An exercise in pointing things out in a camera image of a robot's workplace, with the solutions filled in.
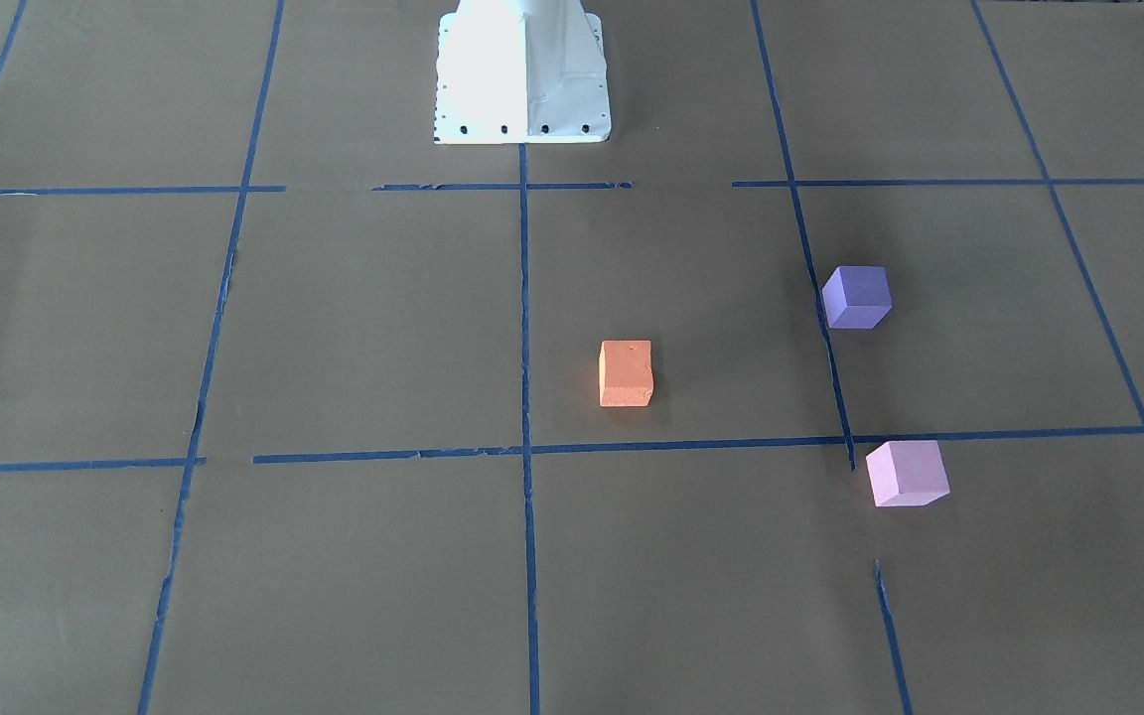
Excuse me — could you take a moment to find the orange foam cube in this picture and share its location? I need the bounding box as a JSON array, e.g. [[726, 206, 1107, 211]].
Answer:
[[598, 340, 654, 408]]

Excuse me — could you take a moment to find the purple foam cube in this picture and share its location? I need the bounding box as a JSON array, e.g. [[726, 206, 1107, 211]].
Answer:
[[820, 264, 893, 329]]

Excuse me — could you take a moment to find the pink foam cube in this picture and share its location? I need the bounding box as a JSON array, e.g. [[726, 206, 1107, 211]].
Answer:
[[866, 440, 950, 507]]

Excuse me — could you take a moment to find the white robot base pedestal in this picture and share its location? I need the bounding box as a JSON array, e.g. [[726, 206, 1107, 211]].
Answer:
[[432, 1, 613, 145]]

